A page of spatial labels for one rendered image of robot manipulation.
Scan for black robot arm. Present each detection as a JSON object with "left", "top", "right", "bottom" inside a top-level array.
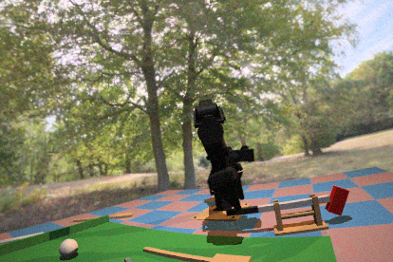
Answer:
[{"left": 193, "top": 99, "right": 254, "bottom": 211}]

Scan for tan ball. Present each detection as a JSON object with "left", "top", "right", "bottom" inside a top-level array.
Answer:
[{"left": 59, "top": 239, "right": 78, "bottom": 258}]

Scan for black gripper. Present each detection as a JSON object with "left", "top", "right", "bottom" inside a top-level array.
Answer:
[{"left": 206, "top": 143, "right": 244, "bottom": 211}]

